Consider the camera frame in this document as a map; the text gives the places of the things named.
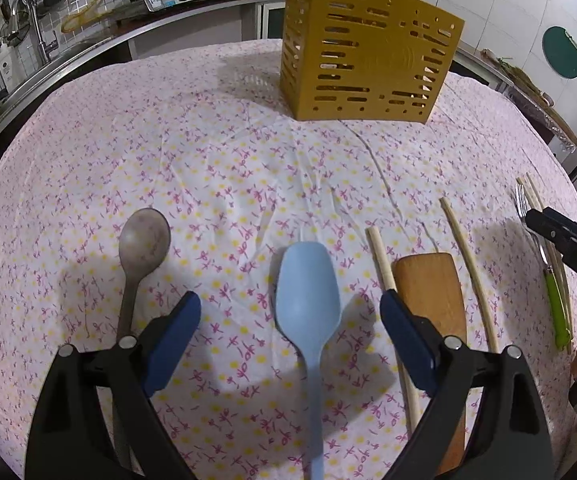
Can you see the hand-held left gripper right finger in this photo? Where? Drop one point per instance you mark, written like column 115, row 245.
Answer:
column 408, row 340

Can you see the steel kitchen faucet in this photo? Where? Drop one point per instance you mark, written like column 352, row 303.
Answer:
column 33, row 20

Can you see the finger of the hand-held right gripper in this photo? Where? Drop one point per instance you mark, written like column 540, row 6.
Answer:
column 573, row 227
column 543, row 227

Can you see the steel sink counter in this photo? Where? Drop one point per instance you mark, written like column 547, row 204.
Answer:
column 43, row 80

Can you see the round green board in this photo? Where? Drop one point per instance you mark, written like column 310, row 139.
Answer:
column 563, row 52

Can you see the white soap bottle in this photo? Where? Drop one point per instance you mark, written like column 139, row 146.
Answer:
column 6, row 67

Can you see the grey metal spoon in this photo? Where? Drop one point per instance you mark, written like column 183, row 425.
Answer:
column 143, row 245

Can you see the wooden spatula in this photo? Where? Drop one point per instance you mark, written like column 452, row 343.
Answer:
column 431, row 295

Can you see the yellow slotted utensil holder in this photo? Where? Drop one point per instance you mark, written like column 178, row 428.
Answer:
column 368, row 60

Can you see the kitchen counter cabinet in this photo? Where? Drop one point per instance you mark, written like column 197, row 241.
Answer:
column 193, row 30

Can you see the light blue plastic spoon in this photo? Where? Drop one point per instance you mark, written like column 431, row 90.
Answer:
column 308, row 300

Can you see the floral tablecloth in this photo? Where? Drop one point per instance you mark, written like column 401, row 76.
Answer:
column 218, row 160

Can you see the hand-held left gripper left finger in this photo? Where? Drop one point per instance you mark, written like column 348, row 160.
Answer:
column 173, row 340

